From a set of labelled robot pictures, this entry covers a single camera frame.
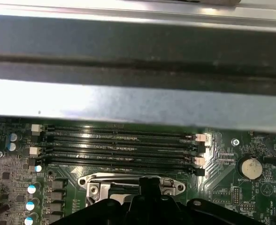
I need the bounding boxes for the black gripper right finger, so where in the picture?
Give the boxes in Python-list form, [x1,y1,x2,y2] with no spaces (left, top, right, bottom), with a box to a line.
[151,177,276,225]

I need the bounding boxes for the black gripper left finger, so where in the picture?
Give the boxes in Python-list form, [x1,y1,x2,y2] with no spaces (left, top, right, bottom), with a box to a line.
[50,177,152,225]

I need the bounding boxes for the silver square CPU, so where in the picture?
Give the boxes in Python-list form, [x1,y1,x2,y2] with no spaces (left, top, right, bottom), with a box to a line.
[108,193,133,203]

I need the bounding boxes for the thin wire locking lever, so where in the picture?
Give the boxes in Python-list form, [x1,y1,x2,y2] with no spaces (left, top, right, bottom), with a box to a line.
[109,180,141,187]

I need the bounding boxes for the metal socket cover frame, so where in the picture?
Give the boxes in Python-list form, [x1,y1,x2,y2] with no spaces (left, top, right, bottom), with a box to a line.
[87,181,176,207]

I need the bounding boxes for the CPU socket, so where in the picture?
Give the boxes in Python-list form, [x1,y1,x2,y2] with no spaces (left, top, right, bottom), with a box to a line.
[78,172,187,225]

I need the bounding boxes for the black RAM slot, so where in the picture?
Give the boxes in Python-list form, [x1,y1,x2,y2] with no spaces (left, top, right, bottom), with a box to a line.
[38,135,206,153]
[32,157,206,178]
[29,146,206,166]
[31,123,210,143]

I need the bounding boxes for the green motherboard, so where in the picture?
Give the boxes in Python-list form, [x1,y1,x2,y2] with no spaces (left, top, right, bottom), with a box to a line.
[0,118,276,225]

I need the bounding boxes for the black pin header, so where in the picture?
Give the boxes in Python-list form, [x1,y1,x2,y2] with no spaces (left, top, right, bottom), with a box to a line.
[240,203,255,212]
[231,186,241,205]

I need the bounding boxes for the grey square power inductor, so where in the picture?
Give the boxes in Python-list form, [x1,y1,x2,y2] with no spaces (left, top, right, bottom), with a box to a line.
[46,214,67,225]
[46,202,67,213]
[46,191,67,202]
[46,179,67,190]

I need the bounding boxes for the round coin cell battery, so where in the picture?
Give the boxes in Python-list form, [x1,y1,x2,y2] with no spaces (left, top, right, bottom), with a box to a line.
[240,156,263,180]

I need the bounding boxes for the black open PC case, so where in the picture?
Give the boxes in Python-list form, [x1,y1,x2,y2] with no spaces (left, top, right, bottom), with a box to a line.
[0,0,276,225]

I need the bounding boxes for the thin black fan cable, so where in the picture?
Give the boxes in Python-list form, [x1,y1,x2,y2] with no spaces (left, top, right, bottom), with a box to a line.
[263,135,276,170]

